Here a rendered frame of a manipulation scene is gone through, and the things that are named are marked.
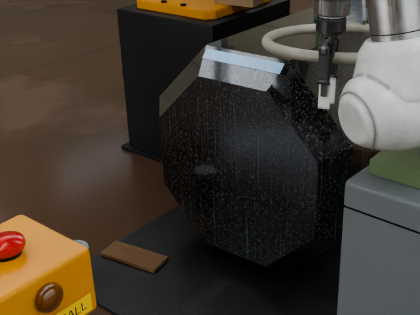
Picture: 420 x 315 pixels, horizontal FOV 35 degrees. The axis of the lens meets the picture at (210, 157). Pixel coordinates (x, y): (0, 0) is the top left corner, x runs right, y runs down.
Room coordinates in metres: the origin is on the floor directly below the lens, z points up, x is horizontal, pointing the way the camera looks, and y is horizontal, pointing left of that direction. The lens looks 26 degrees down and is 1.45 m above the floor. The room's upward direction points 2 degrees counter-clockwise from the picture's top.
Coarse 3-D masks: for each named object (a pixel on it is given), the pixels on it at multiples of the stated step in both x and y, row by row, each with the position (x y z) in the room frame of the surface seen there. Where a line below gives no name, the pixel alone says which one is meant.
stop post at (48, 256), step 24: (24, 216) 0.64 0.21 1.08; (48, 240) 0.58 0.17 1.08; (72, 240) 0.58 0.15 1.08; (0, 264) 0.54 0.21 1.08; (24, 264) 0.54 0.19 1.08; (48, 264) 0.54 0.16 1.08; (72, 264) 0.55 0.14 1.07; (0, 288) 0.50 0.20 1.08; (24, 288) 0.51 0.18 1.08; (72, 288) 0.55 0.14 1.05; (0, 312) 0.48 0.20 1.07; (24, 312) 0.50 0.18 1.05; (72, 312) 0.54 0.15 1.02
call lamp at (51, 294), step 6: (48, 282) 0.52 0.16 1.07; (54, 282) 0.53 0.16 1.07; (42, 288) 0.52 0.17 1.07; (48, 288) 0.52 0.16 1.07; (54, 288) 0.52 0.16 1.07; (60, 288) 0.52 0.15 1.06; (36, 294) 0.51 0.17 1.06; (42, 294) 0.51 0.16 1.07; (48, 294) 0.51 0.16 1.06; (54, 294) 0.52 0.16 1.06; (60, 294) 0.52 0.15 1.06; (36, 300) 0.51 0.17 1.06; (42, 300) 0.51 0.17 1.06; (48, 300) 0.51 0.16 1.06; (54, 300) 0.51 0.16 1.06; (60, 300) 0.52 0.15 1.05; (36, 306) 0.51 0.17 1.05; (42, 306) 0.51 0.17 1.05; (48, 306) 0.51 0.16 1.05; (54, 306) 0.51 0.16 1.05; (42, 312) 0.51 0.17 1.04; (48, 312) 0.51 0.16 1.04
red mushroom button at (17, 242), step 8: (0, 232) 0.57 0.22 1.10; (8, 232) 0.57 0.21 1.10; (16, 232) 0.57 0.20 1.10; (0, 240) 0.56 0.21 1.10; (8, 240) 0.56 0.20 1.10; (16, 240) 0.56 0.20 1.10; (24, 240) 0.56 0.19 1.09; (0, 248) 0.55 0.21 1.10; (8, 248) 0.55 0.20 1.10; (16, 248) 0.55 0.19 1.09; (0, 256) 0.54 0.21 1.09; (8, 256) 0.54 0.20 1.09
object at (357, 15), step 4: (352, 0) 2.24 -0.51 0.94; (356, 0) 2.24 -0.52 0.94; (360, 0) 2.24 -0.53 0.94; (364, 0) 2.15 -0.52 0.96; (352, 4) 2.21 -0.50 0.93; (356, 4) 2.21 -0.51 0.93; (360, 4) 2.21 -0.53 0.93; (364, 4) 2.12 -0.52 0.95; (352, 8) 2.19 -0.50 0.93; (356, 8) 2.19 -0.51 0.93; (360, 8) 2.18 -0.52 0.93; (364, 8) 2.10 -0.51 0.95; (352, 12) 2.16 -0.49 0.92; (356, 12) 2.16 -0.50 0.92; (360, 12) 2.16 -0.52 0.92; (364, 12) 2.07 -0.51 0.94; (348, 16) 2.14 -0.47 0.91; (352, 16) 2.14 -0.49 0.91; (356, 16) 2.14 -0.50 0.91; (360, 16) 2.13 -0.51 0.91; (364, 16) 2.05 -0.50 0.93; (348, 20) 2.12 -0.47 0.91; (352, 20) 2.12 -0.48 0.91; (356, 20) 2.11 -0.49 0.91; (360, 20) 2.11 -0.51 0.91; (364, 20) 2.03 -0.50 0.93; (344, 32) 2.05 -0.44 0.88; (348, 32) 2.05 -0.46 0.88; (352, 32) 2.04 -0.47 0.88; (356, 32) 2.04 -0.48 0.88; (360, 32) 2.04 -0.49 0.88
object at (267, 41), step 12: (312, 24) 2.04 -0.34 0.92; (348, 24) 2.04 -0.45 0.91; (360, 24) 2.03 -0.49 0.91; (264, 36) 1.86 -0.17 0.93; (276, 36) 1.92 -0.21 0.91; (276, 48) 1.72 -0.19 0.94; (288, 48) 1.69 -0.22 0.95; (300, 60) 1.65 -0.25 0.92; (312, 60) 1.63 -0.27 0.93; (336, 60) 1.60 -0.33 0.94; (348, 60) 1.59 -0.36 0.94
